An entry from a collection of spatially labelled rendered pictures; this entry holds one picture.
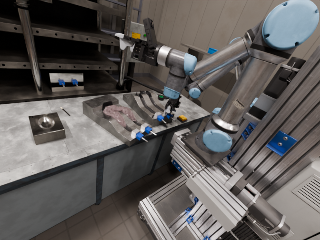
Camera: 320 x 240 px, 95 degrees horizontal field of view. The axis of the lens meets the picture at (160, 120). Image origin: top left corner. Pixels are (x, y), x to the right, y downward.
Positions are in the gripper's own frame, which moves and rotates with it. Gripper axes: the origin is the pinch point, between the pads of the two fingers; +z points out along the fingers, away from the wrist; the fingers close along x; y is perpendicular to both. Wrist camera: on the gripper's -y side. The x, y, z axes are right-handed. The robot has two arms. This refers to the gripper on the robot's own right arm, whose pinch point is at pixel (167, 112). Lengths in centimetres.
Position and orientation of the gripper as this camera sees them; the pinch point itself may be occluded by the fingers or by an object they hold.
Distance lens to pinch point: 132.2
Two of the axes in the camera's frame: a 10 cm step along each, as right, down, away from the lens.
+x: 7.4, -2.0, 6.4
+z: -2.5, 8.1, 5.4
